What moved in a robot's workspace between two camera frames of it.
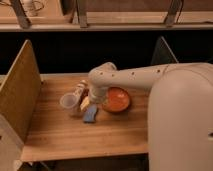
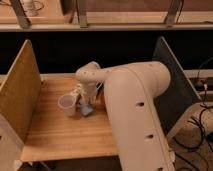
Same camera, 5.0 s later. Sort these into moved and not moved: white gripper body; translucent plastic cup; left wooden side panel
Moved: white gripper body
Not moved: left wooden side panel; translucent plastic cup
